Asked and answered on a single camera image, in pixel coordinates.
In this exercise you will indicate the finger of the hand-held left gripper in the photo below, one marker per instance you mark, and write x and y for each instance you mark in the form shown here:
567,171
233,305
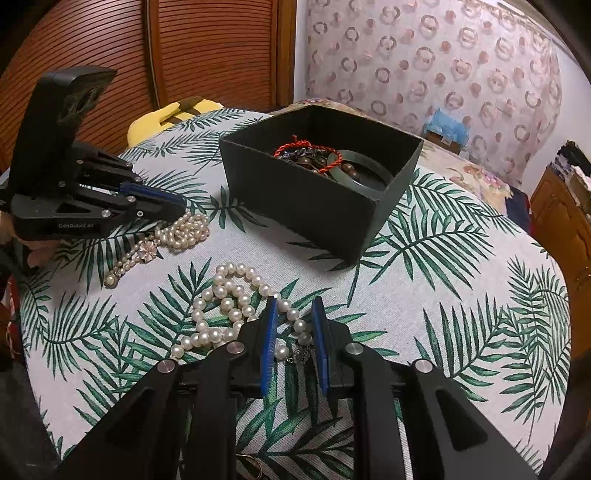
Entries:
147,190
157,212

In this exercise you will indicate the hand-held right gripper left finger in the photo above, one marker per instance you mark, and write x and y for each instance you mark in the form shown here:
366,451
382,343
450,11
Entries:
270,332

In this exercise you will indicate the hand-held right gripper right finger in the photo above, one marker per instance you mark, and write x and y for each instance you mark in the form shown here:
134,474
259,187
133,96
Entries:
321,341

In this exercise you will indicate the black square box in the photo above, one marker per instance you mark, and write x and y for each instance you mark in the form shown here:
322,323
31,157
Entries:
314,217

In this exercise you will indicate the person's left hand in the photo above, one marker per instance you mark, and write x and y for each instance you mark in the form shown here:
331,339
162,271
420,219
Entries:
41,251

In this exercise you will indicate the yellow plush toy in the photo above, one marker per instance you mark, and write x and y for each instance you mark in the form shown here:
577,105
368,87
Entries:
143,127

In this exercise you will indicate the leaf print tablecloth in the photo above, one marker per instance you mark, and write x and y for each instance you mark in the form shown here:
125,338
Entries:
438,300

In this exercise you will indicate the wooden slatted wardrobe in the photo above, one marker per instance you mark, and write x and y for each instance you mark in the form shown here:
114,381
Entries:
207,46

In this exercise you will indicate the small cardboard box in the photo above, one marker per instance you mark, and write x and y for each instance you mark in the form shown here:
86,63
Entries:
441,141

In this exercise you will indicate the dark blue cloth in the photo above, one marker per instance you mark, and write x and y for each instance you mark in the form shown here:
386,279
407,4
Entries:
517,207

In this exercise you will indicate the blue plastic bag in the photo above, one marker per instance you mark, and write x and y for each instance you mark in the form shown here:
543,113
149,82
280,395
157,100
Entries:
448,121

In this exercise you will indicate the wooden cabinet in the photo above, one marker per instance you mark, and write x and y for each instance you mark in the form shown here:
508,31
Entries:
563,230

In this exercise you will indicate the circle print curtain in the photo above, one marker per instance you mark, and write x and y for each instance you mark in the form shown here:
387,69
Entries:
415,60

